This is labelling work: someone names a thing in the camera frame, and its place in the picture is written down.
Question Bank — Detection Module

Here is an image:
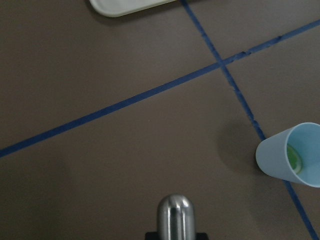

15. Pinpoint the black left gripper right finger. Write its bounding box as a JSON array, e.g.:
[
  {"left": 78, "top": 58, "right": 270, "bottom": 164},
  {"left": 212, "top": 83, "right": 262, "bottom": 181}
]
[{"left": 196, "top": 232, "right": 208, "bottom": 240}]

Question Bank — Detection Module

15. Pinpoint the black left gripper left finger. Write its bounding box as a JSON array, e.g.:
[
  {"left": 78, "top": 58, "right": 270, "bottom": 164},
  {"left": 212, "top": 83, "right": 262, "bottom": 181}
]
[{"left": 145, "top": 232, "right": 158, "bottom": 240}]

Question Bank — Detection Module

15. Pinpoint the steel muddler black tip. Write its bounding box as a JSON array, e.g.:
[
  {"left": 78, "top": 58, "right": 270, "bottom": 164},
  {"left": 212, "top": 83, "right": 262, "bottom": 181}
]
[{"left": 156, "top": 193, "right": 196, "bottom": 240}]

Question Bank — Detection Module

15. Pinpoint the light blue cup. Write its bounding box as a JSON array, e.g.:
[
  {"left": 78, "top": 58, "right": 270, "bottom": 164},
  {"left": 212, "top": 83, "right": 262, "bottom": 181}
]
[{"left": 255, "top": 122, "right": 320, "bottom": 188}]

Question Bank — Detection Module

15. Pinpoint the green lime slice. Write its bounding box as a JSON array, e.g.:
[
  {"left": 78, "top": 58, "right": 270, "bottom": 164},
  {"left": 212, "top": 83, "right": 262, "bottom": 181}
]
[{"left": 286, "top": 144, "right": 303, "bottom": 174}]

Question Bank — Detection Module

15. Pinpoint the cream bear tray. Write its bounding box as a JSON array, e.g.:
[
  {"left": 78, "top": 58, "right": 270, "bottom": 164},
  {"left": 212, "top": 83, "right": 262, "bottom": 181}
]
[{"left": 89, "top": 0, "right": 173, "bottom": 18}]

